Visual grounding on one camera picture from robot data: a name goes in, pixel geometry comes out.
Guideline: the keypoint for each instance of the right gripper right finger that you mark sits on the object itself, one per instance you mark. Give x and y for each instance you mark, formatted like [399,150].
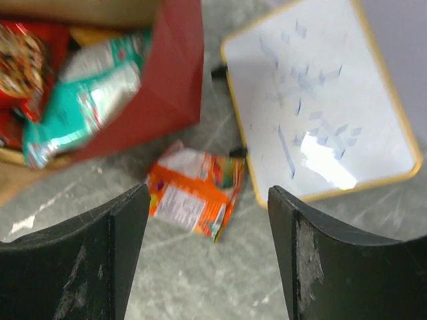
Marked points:
[332,270]

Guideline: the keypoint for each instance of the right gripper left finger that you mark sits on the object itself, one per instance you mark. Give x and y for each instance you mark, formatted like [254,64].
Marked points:
[81,268]

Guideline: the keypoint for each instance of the orange white snack pack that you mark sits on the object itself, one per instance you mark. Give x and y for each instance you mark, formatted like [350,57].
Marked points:
[195,190]

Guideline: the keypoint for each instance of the teal snack pouch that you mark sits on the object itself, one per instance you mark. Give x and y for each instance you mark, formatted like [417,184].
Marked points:
[92,87]

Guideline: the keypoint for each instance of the red brown paper bag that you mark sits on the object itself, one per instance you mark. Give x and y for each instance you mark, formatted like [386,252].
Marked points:
[169,98]

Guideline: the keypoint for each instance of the small red snack bag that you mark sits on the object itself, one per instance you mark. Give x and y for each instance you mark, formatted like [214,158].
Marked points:
[31,56]

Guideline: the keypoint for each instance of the red Doritos chips bag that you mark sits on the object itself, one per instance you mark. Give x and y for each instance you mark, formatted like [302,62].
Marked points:
[11,130]

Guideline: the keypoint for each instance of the small whiteboard with writing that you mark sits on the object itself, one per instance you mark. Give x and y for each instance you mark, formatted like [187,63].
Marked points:
[315,103]

